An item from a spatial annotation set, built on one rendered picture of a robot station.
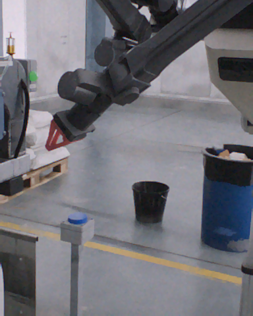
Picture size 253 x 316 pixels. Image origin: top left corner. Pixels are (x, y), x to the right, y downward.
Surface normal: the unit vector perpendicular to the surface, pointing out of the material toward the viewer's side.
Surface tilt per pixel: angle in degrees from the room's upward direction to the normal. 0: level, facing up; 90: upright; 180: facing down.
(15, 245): 90
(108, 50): 86
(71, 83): 72
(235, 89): 130
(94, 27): 90
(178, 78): 90
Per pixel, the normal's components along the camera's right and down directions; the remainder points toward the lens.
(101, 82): 0.73, -0.47
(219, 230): -0.56, 0.22
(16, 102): 0.91, 0.13
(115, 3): 0.78, 0.43
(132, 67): -0.66, -0.15
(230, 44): -0.24, -0.62
